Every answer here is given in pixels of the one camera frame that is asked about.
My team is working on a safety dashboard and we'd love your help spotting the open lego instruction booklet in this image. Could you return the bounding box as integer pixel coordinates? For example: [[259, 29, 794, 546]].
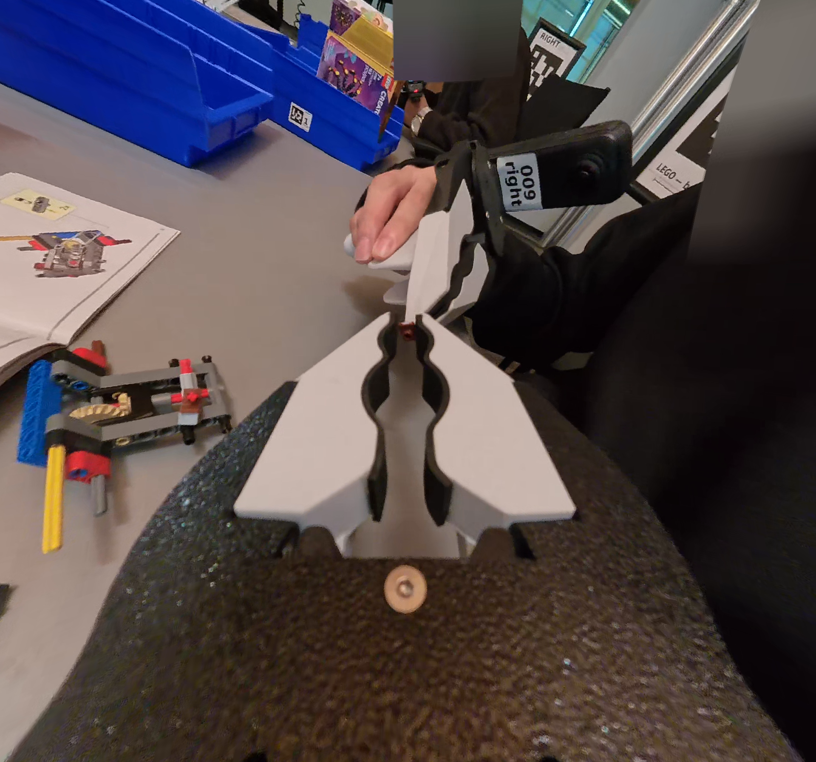
[[0, 172, 181, 387]]

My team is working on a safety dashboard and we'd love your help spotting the person's right hand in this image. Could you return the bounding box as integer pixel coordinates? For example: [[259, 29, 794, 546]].
[[349, 164, 442, 265]]

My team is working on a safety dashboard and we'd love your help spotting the shiny metal tube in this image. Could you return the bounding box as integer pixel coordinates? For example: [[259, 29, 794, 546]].
[[628, 0, 775, 138]]

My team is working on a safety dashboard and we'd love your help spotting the white purple lego box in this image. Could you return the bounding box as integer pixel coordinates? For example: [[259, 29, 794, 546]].
[[329, 0, 378, 36]]

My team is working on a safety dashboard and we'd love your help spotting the person's right forearm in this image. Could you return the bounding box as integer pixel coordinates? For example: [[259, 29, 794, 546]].
[[475, 185, 702, 370]]

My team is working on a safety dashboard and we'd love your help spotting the white poster sign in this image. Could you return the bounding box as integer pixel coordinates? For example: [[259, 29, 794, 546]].
[[637, 76, 731, 202]]

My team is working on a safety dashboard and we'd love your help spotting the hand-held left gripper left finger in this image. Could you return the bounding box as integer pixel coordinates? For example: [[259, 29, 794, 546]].
[[234, 314, 399, 560]]

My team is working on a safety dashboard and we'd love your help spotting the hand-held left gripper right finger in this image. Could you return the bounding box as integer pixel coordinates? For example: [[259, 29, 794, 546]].
[[414, 314, 578, 559]]

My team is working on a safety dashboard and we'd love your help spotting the blue plastic bin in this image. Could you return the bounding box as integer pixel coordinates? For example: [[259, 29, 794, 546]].
[[0, 0, 275, 170], [96, 0, 302, 100]]

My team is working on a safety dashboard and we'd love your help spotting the person's black clothed torso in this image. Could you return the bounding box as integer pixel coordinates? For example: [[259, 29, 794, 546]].
[[561, 182, 816, 762]]

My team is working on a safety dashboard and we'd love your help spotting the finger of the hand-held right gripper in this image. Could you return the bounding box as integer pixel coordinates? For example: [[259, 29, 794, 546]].
[[426, 233, 495, 329], [405, 206, 478, 324]]

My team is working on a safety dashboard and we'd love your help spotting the blue bin with marker label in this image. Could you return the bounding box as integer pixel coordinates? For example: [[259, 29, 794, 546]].
[[271, 12, 405, 173]]

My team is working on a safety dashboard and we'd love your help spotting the yellow lego box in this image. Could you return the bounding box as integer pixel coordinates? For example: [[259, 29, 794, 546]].
[[347, 12, 395, 77]]

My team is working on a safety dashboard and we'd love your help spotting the partly built lego vehicle chassis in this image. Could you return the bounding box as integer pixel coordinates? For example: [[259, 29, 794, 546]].
[[16, 340, 233, 554]]

